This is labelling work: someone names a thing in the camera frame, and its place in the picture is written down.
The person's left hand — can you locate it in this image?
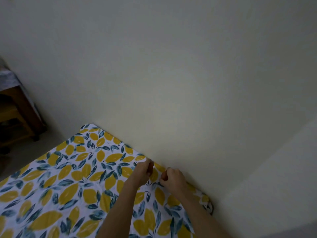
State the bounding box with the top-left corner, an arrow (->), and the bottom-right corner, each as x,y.
127,158 -> 154,190

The leaf print bed sheet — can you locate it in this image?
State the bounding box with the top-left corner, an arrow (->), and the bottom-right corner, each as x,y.
0,123 -> 213,238

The person's right forearm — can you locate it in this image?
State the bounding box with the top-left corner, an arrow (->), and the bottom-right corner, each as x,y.
177,189 -> 232,238

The wooden table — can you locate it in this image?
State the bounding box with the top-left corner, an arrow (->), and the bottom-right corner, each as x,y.
0,85 -> 47,154

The person's left forearm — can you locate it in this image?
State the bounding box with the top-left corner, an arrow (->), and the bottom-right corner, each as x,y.
95,180 -> 141,238

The person's right hand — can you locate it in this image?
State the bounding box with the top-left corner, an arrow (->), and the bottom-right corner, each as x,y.
159,167 -> 189,196

